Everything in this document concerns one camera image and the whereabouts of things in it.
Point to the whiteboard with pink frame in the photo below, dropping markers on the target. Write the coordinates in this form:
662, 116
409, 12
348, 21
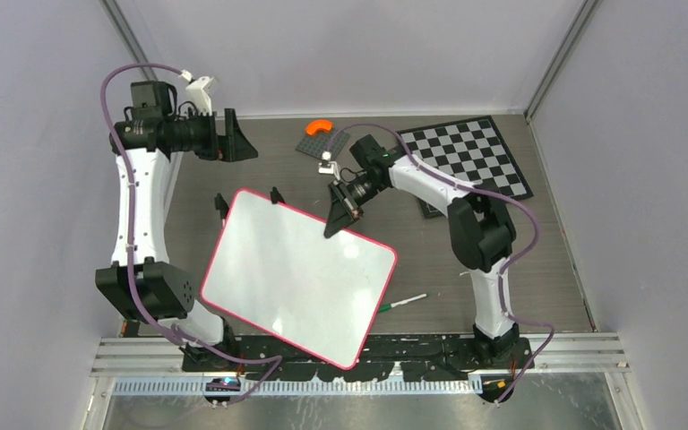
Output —
283, 277

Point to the grey studded baseplate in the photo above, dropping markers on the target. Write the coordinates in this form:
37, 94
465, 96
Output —
334, 141

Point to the aluminium slotted rail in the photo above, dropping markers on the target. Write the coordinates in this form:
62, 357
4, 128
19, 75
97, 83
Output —
233, 387

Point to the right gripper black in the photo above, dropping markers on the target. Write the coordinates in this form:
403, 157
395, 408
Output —
345, 210

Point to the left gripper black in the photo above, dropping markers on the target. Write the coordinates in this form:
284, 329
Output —
232, 147

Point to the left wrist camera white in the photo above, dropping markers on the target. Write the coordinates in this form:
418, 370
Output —
198, 89

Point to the green whiteboard marker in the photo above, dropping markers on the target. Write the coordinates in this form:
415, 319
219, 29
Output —
405, 301

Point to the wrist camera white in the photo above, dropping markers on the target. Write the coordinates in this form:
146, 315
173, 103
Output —
328, 166
198, 89

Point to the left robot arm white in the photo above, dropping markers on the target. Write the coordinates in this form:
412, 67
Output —
140, 282

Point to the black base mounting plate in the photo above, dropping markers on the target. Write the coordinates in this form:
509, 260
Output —
414, 357

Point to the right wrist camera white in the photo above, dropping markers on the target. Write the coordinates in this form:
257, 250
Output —
328, 166

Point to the black white chessboard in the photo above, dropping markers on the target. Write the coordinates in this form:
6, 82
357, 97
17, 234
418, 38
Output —
472, 150

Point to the orange curved piece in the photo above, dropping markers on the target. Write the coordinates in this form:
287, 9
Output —
318, 126

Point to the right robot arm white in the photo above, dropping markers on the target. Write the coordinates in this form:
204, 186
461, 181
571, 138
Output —
480, 228

